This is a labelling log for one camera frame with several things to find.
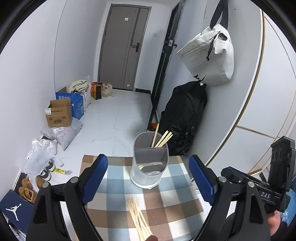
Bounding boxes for beige plastic bag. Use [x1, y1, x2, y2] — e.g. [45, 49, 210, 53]
[102, 83, 113, 97]

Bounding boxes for grey entrance door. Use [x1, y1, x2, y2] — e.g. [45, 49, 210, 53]
[98, 4, 151, 91]

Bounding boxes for grey plastic parcel bag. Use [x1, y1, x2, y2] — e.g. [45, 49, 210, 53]
[40, 118, 83, 151]

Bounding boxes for tan suede shoes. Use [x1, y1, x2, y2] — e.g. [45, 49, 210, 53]
[18, 177, 39, 204]

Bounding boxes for black metal stand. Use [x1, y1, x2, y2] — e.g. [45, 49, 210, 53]
[147, 0, 184, 130]

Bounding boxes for yellow tube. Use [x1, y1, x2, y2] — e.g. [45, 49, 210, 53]
[53, 168, 72, 175]

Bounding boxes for brown cardboard box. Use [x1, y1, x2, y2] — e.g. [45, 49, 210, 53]
[45, 98, 72, 128]

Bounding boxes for translucent grey utensil holder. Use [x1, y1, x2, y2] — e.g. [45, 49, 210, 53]
[130, 132, 169, 189]

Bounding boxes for checkered table mat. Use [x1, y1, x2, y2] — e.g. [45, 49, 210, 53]
[86, 156, 204, 240]

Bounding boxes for black backpack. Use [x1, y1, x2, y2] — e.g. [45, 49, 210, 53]
[158, 81, 207, 156]

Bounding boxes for clear plastic bag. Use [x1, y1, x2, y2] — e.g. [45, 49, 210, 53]
[22, 138, 57, 178]

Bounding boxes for navy Jordan shoe box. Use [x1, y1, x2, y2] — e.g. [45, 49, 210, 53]
[1, 190, 33, 233]

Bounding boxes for person's right hand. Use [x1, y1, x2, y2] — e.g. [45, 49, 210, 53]
[267, 210, 281, 236]

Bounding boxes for black white sneakers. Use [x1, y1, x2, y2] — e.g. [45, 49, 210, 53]
[40, 160, 55, 181]

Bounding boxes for white tote bag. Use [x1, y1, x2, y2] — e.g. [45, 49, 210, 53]
[177, 24, 234, 85]

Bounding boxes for blue cardboard box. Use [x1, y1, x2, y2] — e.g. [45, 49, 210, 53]
[56, 87, 84, 120]

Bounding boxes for red black paper bag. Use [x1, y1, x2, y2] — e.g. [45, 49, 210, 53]
[91, 82, 102, 100]

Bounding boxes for chopstick in holder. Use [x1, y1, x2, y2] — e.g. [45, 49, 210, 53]
[158, 132, 173, 148]
[151, 123, 159, 148]
[155, 131, 169, 148]

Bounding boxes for cream canvas bag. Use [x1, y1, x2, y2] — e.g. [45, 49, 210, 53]
[68, 76, 91, 111]

